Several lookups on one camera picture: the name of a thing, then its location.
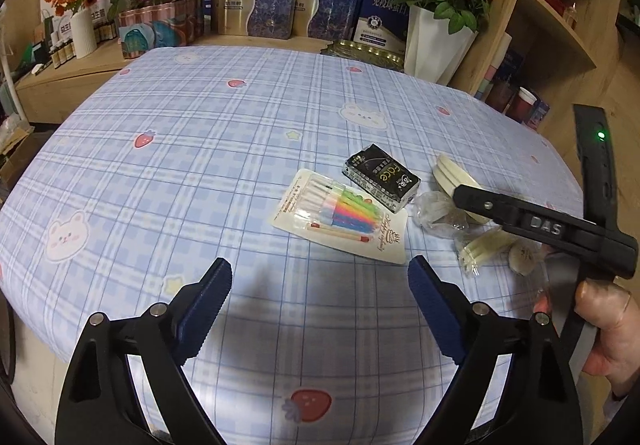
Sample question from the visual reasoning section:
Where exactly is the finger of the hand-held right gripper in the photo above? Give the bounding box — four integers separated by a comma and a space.
452, 185, 506, 226

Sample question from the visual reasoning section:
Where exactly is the gold blue gift box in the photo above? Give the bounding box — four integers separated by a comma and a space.
292, 0, 358, 43
210, 0, 296, 38

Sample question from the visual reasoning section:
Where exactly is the colourful candle pack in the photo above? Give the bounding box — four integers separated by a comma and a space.
270, 168, 408, 266

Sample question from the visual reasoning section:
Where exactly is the black tissue pack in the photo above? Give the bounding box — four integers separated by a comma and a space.
341, 143, 421, 214

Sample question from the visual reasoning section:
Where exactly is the small blue box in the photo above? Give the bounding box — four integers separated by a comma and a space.
522, 97, 551, 133

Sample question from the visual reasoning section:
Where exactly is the row of small bottles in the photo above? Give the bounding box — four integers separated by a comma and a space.
47, 27, 76, 68

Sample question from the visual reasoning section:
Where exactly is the red cup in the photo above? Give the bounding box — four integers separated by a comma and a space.
507, 87, 536, 123

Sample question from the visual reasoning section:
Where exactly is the white ribbed vase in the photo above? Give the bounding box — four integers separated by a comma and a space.
70, 7, 96, 60

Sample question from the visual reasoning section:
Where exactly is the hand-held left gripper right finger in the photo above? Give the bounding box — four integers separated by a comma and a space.
407, 255, 586, 445

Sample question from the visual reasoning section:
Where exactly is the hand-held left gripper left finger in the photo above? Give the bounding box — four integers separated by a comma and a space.
55, 257, 233, 445

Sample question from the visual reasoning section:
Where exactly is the cream plastic forks pack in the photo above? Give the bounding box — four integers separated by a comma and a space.
455, 230, 516, 278

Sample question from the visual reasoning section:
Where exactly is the blue white carton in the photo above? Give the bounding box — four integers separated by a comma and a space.
352, 0, 416, 50

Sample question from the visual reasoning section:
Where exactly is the blue plaid tablecloth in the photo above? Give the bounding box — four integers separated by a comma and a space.
0, 45, 586, 436

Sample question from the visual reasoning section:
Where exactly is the round cream packet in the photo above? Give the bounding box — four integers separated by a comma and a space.
507, 242, 543, 276

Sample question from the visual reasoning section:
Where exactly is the clear plastic wrapper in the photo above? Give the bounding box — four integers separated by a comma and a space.
414, 190, 471, 238

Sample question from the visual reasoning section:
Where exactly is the person's right hand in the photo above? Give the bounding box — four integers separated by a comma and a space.
575, 280, 640, 401

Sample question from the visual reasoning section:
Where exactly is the teal patterned pouch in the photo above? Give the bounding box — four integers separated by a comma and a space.
121, 22, 153, 60

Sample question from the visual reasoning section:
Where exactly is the gold tray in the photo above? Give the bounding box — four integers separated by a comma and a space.
320, 39, 406, 70

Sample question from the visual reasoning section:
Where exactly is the white angular vase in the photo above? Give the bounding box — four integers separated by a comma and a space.
404, 5, 478, 86

